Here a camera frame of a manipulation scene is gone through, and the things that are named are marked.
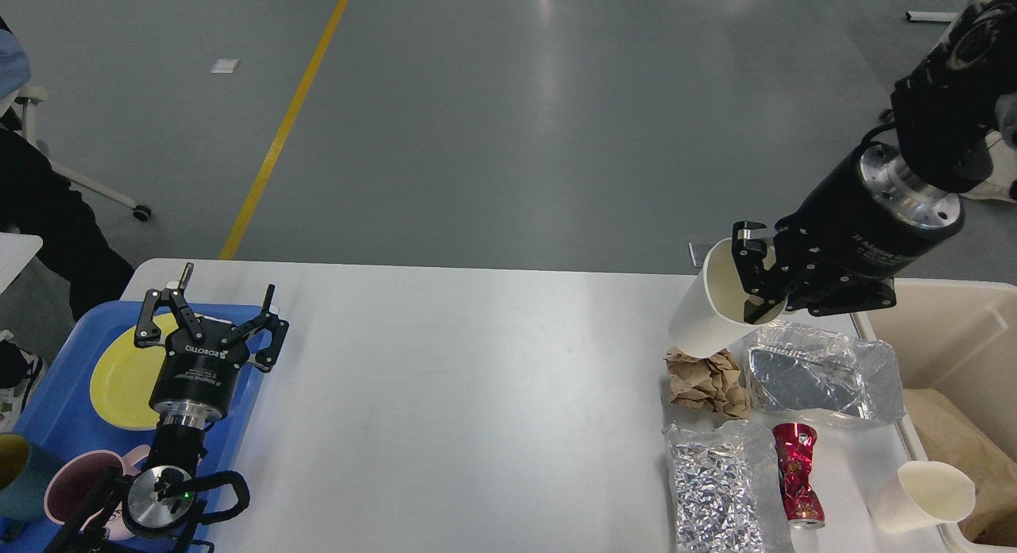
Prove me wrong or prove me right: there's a white side table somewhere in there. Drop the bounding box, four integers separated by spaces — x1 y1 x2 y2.
0 232 43 293

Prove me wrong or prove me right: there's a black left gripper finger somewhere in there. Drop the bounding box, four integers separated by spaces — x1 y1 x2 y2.
218 284 291 374
134 263 203 355

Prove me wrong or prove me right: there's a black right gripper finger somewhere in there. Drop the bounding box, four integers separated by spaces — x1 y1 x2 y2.
731 221 803 323
785 278 897 317

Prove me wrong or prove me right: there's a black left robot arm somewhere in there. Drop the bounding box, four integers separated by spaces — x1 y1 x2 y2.
46 263 289 552

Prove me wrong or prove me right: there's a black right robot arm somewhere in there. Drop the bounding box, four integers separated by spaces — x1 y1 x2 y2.
731 0 1016 324

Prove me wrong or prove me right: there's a pink HOME mug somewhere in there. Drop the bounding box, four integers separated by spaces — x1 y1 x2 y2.
44 444 149 525

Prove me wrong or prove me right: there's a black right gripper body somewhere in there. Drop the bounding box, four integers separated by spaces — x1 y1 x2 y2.
775 144 965 292

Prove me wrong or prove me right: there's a yellow plastic plate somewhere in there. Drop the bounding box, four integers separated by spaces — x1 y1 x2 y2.
88 327 166 432

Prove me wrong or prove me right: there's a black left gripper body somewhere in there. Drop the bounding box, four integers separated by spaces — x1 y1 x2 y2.
149 330 250 429

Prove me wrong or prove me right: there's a beige plastic bin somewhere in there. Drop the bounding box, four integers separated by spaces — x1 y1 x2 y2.
844 279 1017 553

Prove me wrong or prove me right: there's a crushed red can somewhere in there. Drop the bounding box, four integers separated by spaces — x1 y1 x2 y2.
772 422 826 530

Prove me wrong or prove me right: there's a left floor plate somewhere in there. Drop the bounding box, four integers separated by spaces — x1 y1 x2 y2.
687 242 715 269

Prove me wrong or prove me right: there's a person in black trousers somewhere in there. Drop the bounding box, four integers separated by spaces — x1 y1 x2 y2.
1 18 134 434

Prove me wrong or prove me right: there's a foil front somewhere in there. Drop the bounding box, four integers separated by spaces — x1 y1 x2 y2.
663 420 794 552

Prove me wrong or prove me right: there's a brown paper in bin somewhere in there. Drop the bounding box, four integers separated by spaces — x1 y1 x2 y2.
902 388 1016 547

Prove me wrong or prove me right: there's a crumpled brown paper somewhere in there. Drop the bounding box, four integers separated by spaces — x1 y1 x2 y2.
664 348 751 420

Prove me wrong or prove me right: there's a teal cup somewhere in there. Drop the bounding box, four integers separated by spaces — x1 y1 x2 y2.
1 432 65 523

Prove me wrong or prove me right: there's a white paper cup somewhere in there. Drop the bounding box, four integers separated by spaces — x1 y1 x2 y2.
868 460 976 534
669 238 787 358

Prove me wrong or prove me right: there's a foil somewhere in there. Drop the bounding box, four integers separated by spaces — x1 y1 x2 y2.
737 320 906 429
663 420 794 552

